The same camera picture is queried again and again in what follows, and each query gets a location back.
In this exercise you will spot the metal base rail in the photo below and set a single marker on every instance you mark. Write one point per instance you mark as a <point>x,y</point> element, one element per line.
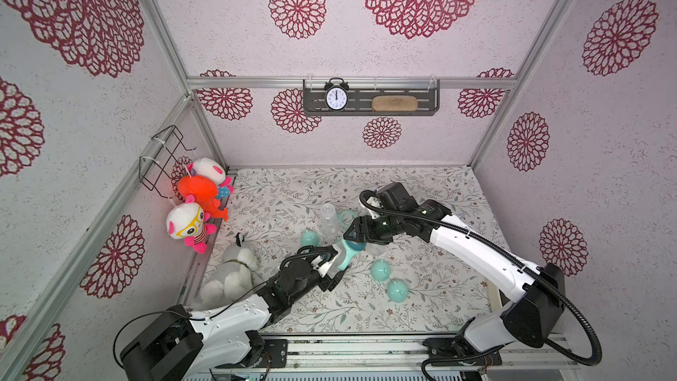
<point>401,356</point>

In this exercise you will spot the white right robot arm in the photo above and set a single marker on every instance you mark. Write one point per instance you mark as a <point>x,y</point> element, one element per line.
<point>536,294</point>

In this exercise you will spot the clear baby bottle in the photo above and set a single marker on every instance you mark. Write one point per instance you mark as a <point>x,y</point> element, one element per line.
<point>329,224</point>
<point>334,266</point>

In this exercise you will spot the grey white husky plush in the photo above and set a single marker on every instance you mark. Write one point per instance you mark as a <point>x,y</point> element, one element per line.
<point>232,278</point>

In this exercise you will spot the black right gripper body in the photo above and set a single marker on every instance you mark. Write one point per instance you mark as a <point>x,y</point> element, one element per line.
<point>365,228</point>

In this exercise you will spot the black wire basket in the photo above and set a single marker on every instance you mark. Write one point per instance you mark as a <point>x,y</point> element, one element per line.
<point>152,168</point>

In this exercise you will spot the black alarm clock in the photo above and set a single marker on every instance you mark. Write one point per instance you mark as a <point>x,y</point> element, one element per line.
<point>336,94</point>

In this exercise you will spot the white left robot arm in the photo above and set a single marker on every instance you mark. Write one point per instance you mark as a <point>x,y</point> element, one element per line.
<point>181,343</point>

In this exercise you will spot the grey wall shelf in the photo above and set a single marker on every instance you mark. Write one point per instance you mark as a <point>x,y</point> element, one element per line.
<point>360,97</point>

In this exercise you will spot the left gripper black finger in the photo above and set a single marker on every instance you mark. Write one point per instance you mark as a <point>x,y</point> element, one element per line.
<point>331,279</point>
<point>323,254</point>

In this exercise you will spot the white plush yellow glasses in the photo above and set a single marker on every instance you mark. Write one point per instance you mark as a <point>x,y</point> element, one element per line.
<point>189,222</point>

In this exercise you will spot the red orange plush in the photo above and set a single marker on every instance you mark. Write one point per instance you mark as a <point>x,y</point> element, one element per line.
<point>202,191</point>

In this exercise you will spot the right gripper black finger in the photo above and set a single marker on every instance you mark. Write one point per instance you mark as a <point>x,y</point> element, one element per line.
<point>381,234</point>
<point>358,231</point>

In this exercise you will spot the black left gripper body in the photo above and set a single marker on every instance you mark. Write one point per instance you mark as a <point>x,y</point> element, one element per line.
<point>315,280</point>

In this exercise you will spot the white pink plush upper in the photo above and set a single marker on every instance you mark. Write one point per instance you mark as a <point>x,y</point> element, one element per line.
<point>211,170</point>

